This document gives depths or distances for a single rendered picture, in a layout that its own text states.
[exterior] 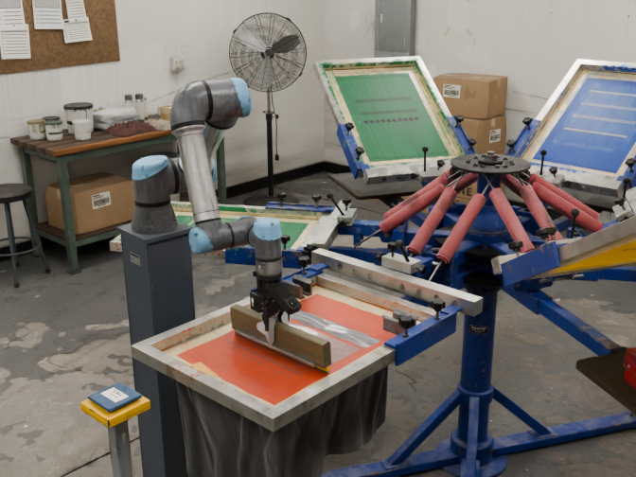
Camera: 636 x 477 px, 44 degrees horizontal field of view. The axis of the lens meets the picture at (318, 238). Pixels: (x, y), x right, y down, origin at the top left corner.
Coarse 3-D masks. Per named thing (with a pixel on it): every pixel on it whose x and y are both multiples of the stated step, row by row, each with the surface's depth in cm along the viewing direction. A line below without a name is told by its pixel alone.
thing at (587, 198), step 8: (568, 192) 391; (576, 192) 391; (584, 192) 391; (584, 200) 378; (592, 200) 378; (600, 200) 378; (608, 200) 378; (592, 208) 371; (600, 208) 369; (608, 208) 366; (560, 224) 355; (568, 224) 361
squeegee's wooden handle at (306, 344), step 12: (240, 312) 236; (252, 312) 235; (240, 324) 238; (252, 324) 234; (276, 324) 227; (264, 336) 232; (276, 336) 228; (288, 336) 224; (300, 336) 220; (312, 336) 219; (288, 348) 226; (300, 348) 222; (312, 348) 218; (324, 348) 215; (312, 360) 220; (324, 360) 217
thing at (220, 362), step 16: (304, 304) 265; (320, 304) 265; (336, 304) 265; (336, 320) 253; (224, 336) 242; (240, 336) 242; (192, 352) 232; (208, 352) 232; (224, 352) 232; (224, 368) 223; (240, 368) 223
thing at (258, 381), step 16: (352, 320) 253; (368, 320) 253; (320, 336) 242; (384, 336) 242; (336, 352) 232; (352, 352) 232; (368, 352) 232; (256, 368) 223; (336, 368) 223; (240, 384) 215; (256, 384) 215; (272, 384) 214; (288, 384) 214; (304, 384) 214; (272, 400) 207
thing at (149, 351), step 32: (352, 288) 268; (224, 320) 250; (416, 320) 252; (160, 352) 224; (384, 352) 224; (192, 384) 212; (224, 384) 207; (320, 384) 207; (352, 384) 213; (256, 416) 196; (288, 416) 196
